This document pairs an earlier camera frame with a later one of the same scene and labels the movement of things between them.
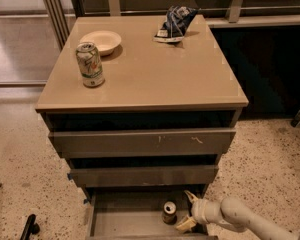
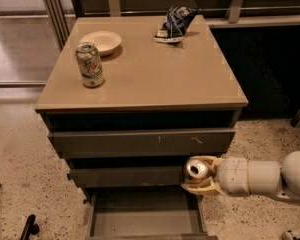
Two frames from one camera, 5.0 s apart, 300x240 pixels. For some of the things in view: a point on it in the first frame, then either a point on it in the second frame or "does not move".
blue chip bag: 176,24 does not move
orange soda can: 169,213 -> 196,170
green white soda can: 90,63 does not move
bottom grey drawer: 137,214 does not move
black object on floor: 30,228 does not move
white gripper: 200,211 -> 236,175
